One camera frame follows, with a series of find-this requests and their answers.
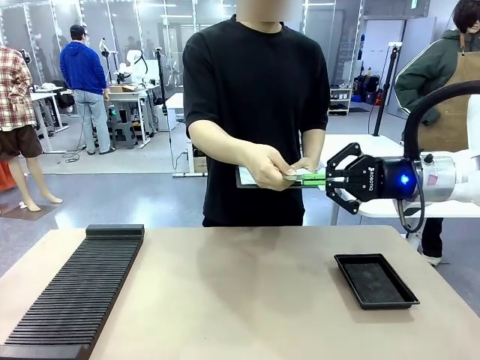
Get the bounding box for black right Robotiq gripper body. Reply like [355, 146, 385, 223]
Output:
[347, 155, 419, 203]

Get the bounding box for green PCB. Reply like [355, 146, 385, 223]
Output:
[294, 171, 329, 188]

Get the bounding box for person's left forearm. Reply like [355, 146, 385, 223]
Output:
[301, 128, 326, 164]

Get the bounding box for person's right forearm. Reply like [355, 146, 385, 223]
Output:
[187, 118, 272, 172]

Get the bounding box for black slotted PCB rack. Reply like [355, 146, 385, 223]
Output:
[0, 223, 146, 360]

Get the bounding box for person's left hand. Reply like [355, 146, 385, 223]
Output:
[286, 156, 322, 177]

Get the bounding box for person's right hand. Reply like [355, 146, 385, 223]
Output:
[256, 146, 299, 193]

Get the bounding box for wooden shoe rack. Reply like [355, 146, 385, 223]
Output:
[328, 87, 354, 116]

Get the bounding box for black storage cases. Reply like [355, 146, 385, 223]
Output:
[352, 73, 384, 105]

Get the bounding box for black tripod pole white top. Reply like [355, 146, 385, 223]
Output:
[372, 41, 404, 137]

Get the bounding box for black plastic tray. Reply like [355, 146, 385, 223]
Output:
[333, 253, 421, 311]

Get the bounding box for person in brown apron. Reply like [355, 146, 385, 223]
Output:
[393, 0, 480, 266]

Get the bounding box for person in black T-shirt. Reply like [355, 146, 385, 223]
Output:
[181, 13, 332, 228]

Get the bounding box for white desk with cabinet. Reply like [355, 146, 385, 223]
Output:
[158, 91, 209, 178]

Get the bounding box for white workbench with metal legs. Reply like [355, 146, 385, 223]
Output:
[103, 83, 160, 148]

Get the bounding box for black step stool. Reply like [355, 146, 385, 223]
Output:
[109, 120, 137, 151]

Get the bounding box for man in blue hoodie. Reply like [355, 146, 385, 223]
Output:
[59, 23, 117, 156]

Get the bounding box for small white desk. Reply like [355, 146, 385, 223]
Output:
[28, 85, 71, 154]

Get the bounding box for brown mannequin floor mat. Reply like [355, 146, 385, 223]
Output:
[2, 201, 58, 223]

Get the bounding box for mannequin in plaid shirt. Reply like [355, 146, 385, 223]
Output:
[0, 44, 64, 213]

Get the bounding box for thin black right gripper cable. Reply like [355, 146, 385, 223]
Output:
[396, 186, 427, 233]

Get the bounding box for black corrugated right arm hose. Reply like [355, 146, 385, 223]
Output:
[402, 79, 480, 163]

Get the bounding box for black camera tripod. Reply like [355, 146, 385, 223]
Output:
[154, 46, 170, 133]

